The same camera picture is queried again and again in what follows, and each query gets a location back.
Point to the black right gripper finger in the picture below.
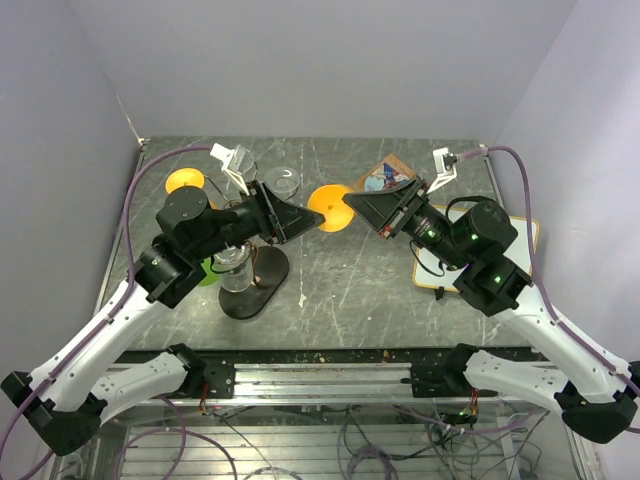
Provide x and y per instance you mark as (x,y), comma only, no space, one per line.
(383,211)
(396,190)

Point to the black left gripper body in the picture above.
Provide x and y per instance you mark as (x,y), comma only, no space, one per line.
(248,218)

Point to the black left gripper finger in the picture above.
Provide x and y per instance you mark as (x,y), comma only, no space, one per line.
(292,223)
(281,209)

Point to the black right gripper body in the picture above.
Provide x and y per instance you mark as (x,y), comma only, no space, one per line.
(426,224)

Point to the orange plastic wine glass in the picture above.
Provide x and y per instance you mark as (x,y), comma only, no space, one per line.
(328,201)

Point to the clear wine glass front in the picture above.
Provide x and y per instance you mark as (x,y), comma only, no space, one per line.
(234,268)

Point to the clear wine glass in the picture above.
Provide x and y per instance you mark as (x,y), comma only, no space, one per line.
(283,181)
(234,268)
(243,161)

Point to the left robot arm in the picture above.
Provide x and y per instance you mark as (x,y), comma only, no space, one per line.
(69,397)

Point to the clear wine glass back right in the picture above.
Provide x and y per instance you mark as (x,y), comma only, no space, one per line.
(283,181)

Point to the metal wine glass rack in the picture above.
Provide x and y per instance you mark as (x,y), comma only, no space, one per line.
(271,268)

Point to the clear wine glass back left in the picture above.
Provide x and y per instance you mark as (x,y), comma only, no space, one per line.
(243,161)

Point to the green plastic wine glass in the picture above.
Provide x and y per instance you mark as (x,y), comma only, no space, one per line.
(211,277)

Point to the orange wine glass far left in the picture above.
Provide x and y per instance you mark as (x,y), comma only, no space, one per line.
(185,181)

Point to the wooden picture coaster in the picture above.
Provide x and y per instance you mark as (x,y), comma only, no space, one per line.
(387,174)

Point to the small whiteboard yellow frame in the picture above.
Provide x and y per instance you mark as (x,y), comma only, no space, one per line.
(429,273)

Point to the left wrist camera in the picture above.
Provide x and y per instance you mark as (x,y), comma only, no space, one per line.
(224,156)

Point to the aluminium rail front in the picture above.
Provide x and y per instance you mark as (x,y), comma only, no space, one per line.
(275,377)

